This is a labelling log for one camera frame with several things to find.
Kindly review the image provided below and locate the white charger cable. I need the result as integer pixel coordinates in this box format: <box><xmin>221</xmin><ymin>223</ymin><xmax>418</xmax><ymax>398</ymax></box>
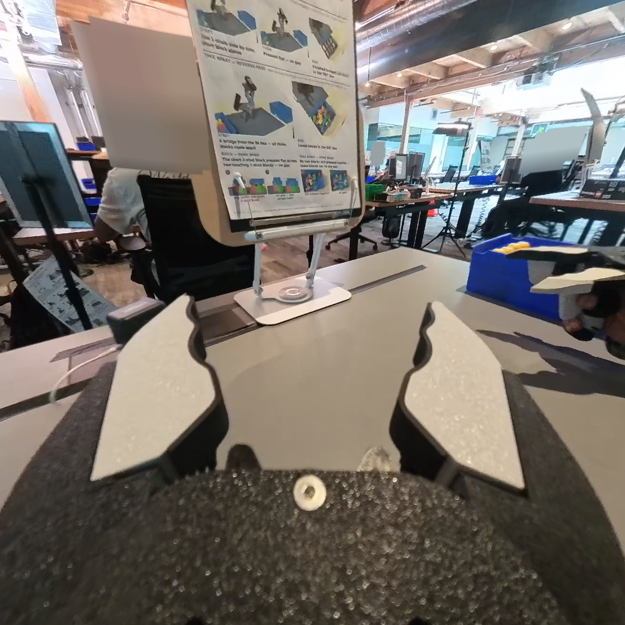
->
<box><xmin>51</xmin><ymin>344</ymin><xmax>123</xmax><ymax>403</ymax></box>

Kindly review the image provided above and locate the teal panel on black stand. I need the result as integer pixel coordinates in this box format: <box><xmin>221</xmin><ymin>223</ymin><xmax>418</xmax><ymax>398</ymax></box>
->
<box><xmin>0</xmin><ymin>121</ymin><xmax>96</xmax><ymax>333</ymax></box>

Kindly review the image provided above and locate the black power adapter cube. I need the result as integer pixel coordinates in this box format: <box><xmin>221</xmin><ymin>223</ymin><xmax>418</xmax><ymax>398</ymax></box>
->
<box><xmin>106</xmin><ymin>299</ymin><xmax>167</xmax><ymax>342</ymax></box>

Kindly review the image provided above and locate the wooden desk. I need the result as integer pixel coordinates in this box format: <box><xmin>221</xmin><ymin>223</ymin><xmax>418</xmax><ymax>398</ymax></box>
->
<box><xmin>366</xmin><ymin>193</ymin><xmax>452</xmax><ymax>259</ymax></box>
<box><xmin>530</xmin><ymin>193</ymin><xmax>625</xmax><ymax>245</ymax></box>
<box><xmin>430</xmin><ymin>183</ymin><xmax>508</xmax><ymax>235</ymax></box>

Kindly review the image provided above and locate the black office chair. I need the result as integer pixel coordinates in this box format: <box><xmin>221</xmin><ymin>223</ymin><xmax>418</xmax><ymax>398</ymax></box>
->
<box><xmin>326</xmin><ymin>215</ymin><xmax>379</xmax><ymax>250</ymax></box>
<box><xmin>129</xmin><ymin>173</ymin><xmax>259</xmax><ymax>306</ymax></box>

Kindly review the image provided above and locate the blue plastic bin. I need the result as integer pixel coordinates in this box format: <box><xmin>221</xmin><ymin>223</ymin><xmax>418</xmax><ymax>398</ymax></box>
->
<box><xmin>466</xmin><ymin>234</ymin><xmax>587</xmax><ymax>320</ymax></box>

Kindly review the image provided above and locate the white document stand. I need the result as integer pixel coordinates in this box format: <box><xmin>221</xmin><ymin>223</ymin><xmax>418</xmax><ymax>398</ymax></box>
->
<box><xmin>186</xmin><ymin>0</ymin><xmax>367</xmax><ymax>326</ymax></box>

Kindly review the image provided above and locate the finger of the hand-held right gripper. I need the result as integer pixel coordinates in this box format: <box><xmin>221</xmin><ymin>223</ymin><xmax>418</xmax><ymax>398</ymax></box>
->
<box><xmin>530</xmin><ymin>267</ymin><xmax>625</xmax><ymax>296</ymax></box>
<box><xmin>502</xmin><ymin>245</ymin><xmax>595</xmax><ymax>282</ymax></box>

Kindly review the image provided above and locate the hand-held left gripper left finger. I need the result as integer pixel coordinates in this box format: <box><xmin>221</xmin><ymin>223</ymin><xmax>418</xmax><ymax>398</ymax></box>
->
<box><xmin>90</xmin><ymin>293</ymin><xmax>230</xmax><ymax>483</ymax></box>

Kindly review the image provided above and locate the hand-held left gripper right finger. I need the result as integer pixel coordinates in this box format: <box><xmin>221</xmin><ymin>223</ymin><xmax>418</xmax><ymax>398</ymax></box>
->
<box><xmin>391</xmin><ymin>300</ymin><xmax>525</xmax><ymax>491</ymax></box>

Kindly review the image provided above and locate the printed instruction sheet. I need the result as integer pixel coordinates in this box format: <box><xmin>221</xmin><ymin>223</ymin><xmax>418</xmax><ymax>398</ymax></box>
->
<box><xmin>187</xmin><ymin>0</ymin><xmax>362</xmax><ymax>219</ymax></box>

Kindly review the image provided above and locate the printed patterned board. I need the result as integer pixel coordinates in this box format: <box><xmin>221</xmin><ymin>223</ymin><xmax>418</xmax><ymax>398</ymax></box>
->
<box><xmin>23</xmin><ymin>256</ymin><xmax>117</xmax><ymax>338</ymax></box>

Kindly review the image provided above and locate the black tripod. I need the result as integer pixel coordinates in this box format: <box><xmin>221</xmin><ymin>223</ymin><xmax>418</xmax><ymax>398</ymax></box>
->
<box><xmin>422</xmin><ymin>121</ymin><xmax>473</xmax><ymax>257</ymax></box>

